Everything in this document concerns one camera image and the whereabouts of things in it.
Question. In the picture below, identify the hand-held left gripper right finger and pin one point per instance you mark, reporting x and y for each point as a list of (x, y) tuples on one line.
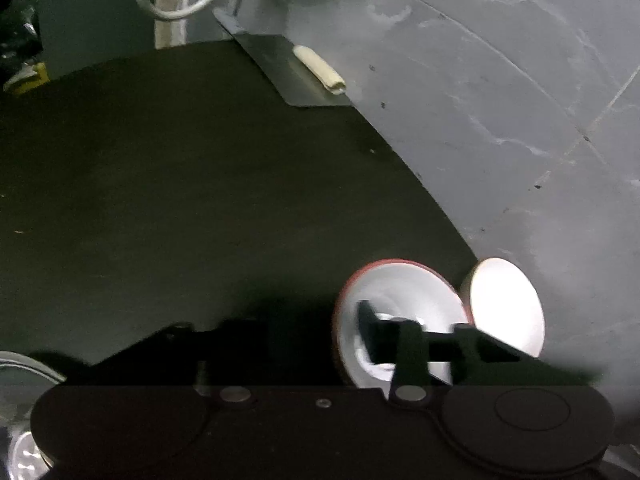
[(367, 325)]

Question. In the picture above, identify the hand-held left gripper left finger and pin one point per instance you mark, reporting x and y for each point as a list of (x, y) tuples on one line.
[(215, 350)]

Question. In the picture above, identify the white ceramic bowl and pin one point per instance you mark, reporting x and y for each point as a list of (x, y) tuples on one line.
[(505, 300), (400, 290)]

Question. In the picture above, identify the large shallow steel basin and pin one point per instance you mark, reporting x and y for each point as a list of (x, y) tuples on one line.
[(20, 410)]

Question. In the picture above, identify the small white roll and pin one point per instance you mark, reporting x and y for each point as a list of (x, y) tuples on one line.
[(320, 70)]

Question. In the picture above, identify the steel cleaver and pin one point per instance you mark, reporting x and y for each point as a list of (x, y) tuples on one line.
[(282, 70)]

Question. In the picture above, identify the yellow plastic container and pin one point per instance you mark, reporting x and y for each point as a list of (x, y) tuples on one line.
[(27, 79)]

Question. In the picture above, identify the dark grey cabinet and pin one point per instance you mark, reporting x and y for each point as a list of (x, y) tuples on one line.
[(95, 20)]

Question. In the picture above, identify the black plastic bag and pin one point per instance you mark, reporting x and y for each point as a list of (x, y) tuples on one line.
[(17, 25)]

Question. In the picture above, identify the worn door frame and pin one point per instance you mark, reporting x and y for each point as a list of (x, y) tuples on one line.
[(172, 35)]

